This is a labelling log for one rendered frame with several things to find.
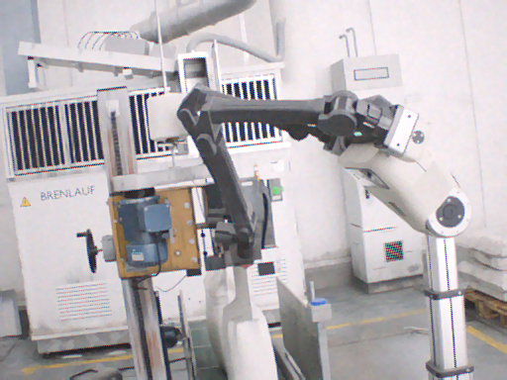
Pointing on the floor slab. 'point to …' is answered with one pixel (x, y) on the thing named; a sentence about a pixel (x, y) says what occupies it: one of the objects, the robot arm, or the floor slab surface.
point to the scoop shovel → (10, 324)
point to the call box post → (323, 349)
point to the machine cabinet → (32, 214)
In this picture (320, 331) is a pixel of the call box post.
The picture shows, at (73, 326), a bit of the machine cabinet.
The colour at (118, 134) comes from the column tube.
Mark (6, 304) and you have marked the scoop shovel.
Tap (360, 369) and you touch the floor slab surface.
